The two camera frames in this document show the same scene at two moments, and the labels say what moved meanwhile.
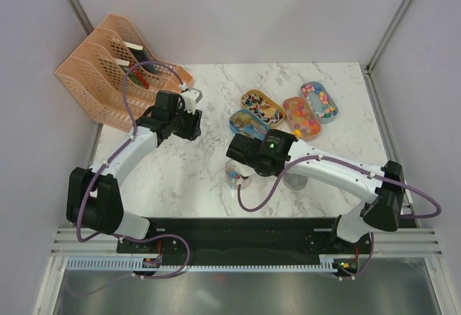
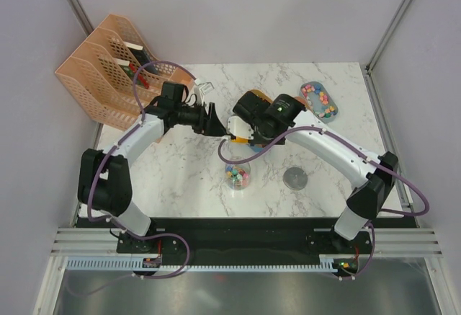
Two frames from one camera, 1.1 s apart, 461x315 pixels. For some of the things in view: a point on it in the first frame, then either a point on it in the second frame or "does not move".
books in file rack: (135, 73) does not move
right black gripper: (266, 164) to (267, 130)
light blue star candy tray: (323, 104) does not move
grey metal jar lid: (295, 182) does not move
